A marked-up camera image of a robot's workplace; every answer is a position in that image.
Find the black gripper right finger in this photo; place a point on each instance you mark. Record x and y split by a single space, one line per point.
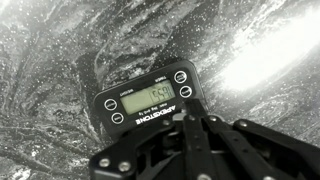
253 153

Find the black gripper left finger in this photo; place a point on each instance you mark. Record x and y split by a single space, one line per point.
160 156

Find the black digital kitchen scale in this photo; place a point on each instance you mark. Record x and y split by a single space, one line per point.
146 96

